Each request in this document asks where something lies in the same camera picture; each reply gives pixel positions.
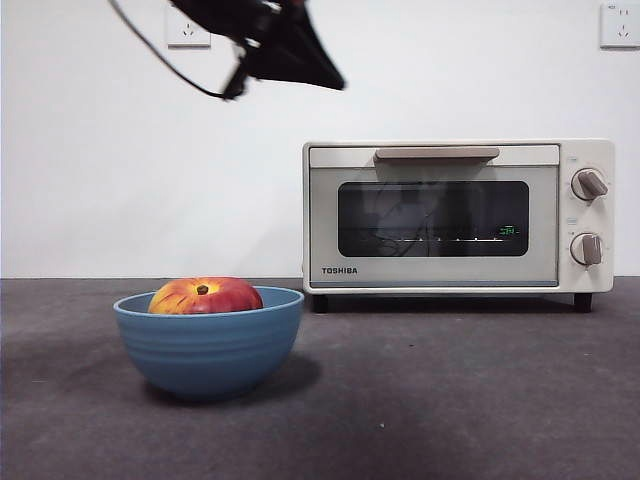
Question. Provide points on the cream toaster oven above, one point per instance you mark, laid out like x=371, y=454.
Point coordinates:
x=585, y=150

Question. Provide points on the white wall socket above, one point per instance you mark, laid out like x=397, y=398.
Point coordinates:
x=192, y=37
x=620, y=27

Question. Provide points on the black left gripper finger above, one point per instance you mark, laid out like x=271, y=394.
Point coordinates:
x=285, y=72
x=305, y=45

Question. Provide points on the taupe oven knob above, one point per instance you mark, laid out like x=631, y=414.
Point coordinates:
x=587, y=249
x=590, y=185

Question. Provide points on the red yellow apple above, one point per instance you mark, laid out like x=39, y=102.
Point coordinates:
x=205, y=300

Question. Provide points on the blue ribbed bowl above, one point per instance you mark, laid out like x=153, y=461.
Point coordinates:
x=210, y=350

